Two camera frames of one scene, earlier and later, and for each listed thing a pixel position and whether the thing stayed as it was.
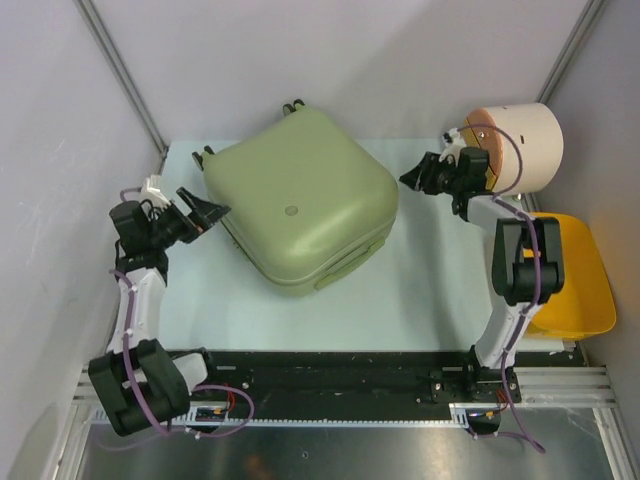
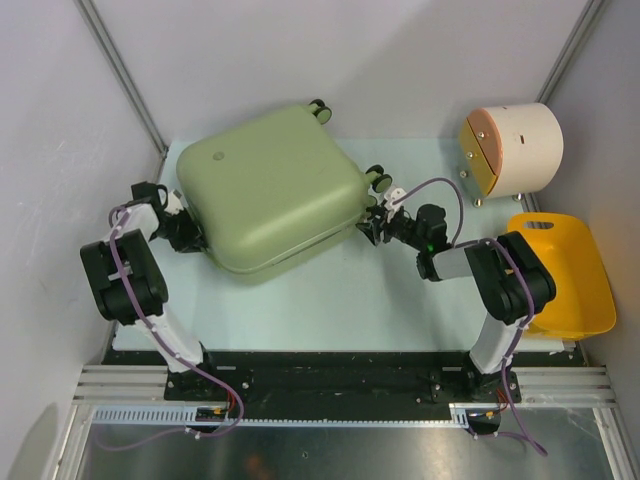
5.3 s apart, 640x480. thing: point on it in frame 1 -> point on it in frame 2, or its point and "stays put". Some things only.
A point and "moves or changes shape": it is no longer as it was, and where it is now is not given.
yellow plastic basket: (584, 304) stays put
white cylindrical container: (524, 142) stays put
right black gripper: (420, 177) -> (373, 229)
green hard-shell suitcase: (305, 199) moves or changes shape
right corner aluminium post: (590, 10) stays put
